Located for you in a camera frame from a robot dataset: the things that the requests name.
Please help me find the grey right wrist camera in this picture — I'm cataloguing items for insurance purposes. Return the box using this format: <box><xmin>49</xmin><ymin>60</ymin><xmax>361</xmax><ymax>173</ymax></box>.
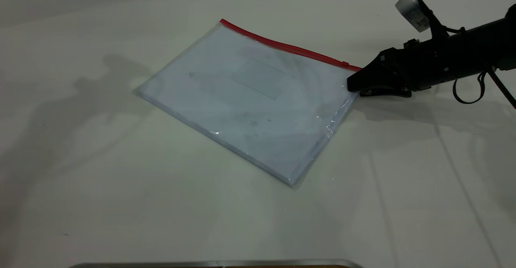
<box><xmin>395</xmin><ymin>0</ymin><xmax>449</xmax><ymax>39</ymax></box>

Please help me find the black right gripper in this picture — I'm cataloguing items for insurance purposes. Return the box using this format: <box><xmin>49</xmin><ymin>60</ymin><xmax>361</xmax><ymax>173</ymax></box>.
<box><xmin>347</xmin><ymin>17</ymin><xmax>502</xmax><ymax>98</ymax></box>

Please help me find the clear zip bag red zipper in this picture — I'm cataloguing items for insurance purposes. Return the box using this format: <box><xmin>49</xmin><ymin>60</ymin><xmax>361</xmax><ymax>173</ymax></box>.
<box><xmin>134</xmin><ymin>19</ymin><xmax>363</xmax><ymax>189</ymax></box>

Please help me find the silver metal frame edge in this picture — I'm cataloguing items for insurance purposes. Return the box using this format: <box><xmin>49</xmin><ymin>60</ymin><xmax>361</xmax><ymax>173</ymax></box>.
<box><xmin>68</xmin><ymin>259</ymin><xmax>364</xmax><ymax>268</ymax></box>

